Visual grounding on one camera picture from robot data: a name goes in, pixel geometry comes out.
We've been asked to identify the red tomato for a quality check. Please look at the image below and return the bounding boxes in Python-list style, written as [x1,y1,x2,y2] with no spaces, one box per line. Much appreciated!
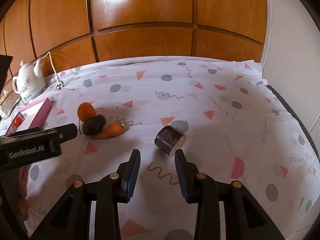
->
[14,117,22,126]

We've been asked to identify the orange mandarin with stem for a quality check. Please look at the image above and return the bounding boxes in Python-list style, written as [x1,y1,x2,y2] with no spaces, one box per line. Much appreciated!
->
[77,102,97,122]

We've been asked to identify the dark avocado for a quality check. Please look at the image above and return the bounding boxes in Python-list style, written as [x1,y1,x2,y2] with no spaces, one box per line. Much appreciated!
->
[82,114,106,136]

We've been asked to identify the orange carrot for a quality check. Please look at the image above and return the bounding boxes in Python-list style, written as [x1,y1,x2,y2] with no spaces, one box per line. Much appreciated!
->
[92,122,129,140]

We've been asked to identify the person's left hand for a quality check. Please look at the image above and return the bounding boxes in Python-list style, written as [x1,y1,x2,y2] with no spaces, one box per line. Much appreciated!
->
[2,178,29,221]

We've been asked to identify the pink rimmed white tray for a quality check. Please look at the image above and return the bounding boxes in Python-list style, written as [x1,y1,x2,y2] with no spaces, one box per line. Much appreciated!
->
[3,97,53,183]

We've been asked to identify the white ceramic electric kettle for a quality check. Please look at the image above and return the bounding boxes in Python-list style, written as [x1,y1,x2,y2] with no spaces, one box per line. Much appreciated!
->
[12,59,46,102]

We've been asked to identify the patterned white tablecloth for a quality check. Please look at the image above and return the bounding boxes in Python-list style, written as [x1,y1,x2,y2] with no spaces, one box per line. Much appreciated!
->
[0,56,320,240]

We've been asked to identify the wooden panelled cabinet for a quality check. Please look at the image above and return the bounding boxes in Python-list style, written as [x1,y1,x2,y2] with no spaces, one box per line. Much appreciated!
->
[1,0,267,88]

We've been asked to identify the white kettle power cord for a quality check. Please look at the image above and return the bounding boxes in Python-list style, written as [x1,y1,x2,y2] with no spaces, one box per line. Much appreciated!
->
[37,51,65,90]

